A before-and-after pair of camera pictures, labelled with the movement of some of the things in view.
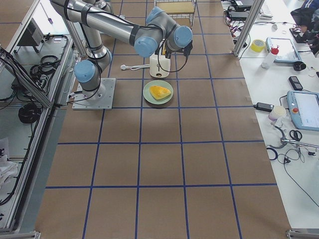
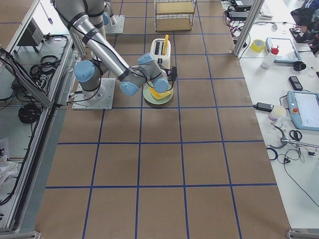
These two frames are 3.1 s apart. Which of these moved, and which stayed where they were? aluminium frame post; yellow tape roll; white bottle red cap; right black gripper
Moved: right black gripper
Stayed: aluminium frame post; white bottle red cap; yellow tape roll
